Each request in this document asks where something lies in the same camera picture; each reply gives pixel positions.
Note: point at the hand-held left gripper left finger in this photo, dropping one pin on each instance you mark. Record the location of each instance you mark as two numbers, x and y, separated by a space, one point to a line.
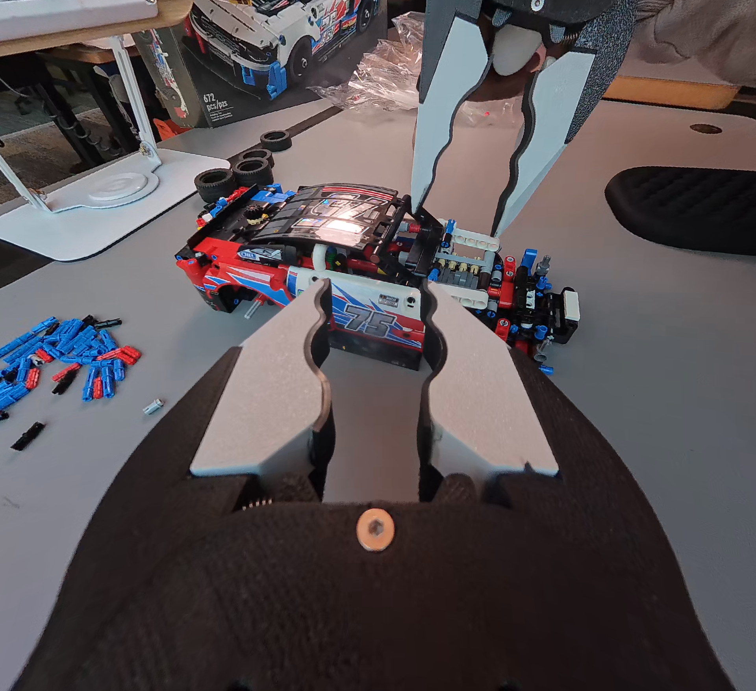
266 401

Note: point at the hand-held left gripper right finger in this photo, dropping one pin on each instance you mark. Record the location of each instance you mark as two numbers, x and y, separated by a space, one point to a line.
490 401

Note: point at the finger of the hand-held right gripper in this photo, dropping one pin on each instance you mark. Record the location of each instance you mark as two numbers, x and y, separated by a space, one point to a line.
549 118
443 94

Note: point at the brick-built toy race car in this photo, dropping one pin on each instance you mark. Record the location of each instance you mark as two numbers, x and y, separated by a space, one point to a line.
331 218

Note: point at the dark desk grommet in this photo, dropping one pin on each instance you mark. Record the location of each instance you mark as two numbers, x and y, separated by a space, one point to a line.
706 128

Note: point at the person's right hand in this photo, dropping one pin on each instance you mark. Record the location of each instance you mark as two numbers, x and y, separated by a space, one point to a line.
502 89

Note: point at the pile of clear plastic bags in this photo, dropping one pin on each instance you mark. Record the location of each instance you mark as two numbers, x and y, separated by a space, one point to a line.
378 76

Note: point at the small grey pin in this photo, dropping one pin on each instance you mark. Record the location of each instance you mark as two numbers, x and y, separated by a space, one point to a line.
153 405

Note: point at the tan wooden board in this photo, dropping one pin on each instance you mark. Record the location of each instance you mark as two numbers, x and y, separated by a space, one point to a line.
667 91

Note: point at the black chair seat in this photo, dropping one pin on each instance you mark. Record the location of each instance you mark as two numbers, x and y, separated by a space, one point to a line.
679 206

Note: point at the black rubber tire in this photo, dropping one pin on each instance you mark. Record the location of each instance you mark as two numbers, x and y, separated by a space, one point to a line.
260 153
276 140
253 174
215 186

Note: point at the pile of blue pins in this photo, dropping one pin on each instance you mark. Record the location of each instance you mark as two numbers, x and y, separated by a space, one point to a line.
77 342

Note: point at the Lego set box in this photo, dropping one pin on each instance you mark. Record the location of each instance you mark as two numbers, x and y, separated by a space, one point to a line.
236 82

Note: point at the black connector pin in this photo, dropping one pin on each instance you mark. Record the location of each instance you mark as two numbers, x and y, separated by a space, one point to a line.
28 435

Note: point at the silver monitor stand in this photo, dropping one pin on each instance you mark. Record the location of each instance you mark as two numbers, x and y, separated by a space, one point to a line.
177 171

